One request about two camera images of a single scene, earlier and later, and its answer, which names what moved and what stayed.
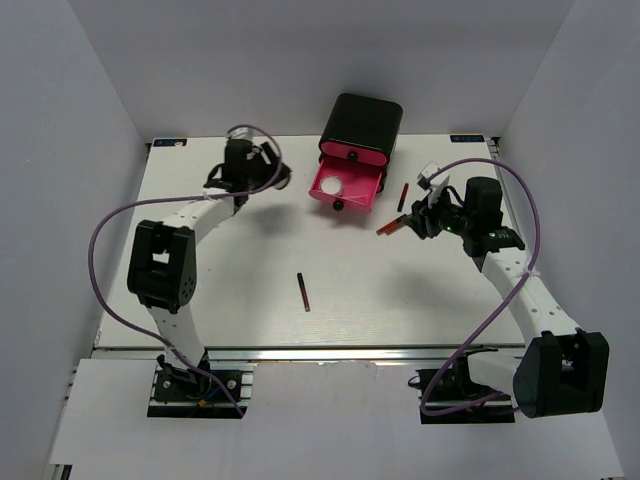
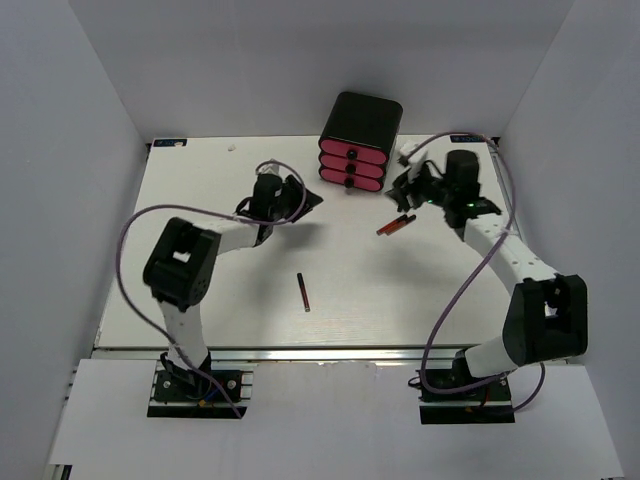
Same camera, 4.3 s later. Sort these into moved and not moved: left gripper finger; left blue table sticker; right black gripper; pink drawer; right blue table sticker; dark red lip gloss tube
Moved: right black gripper; left gripper finger
Not moved: pink drawer; left blue table sticker; dark red lip gloss tube; right blue table sticker
